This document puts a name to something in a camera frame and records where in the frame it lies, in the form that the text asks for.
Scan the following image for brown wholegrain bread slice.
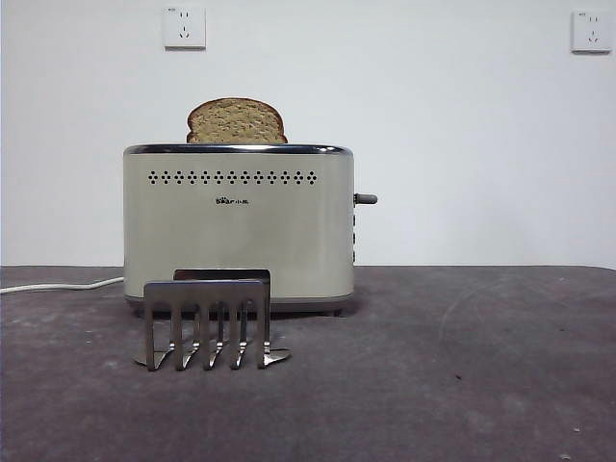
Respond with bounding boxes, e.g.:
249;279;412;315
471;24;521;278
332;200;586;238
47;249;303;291
185;97;290;144

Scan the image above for white wall socket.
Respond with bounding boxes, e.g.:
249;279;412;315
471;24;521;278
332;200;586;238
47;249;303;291
571;10;612;55
163;5;207;51

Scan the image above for white power cable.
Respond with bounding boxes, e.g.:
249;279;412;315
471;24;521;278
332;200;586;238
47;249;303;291
0;274;124;295

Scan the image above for cream two-slot toaster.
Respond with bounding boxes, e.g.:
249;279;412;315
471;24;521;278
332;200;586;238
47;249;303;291
122;142;356;318

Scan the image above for silver metal toast rack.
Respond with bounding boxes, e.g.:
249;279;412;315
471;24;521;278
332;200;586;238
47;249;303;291
132;268;293;372

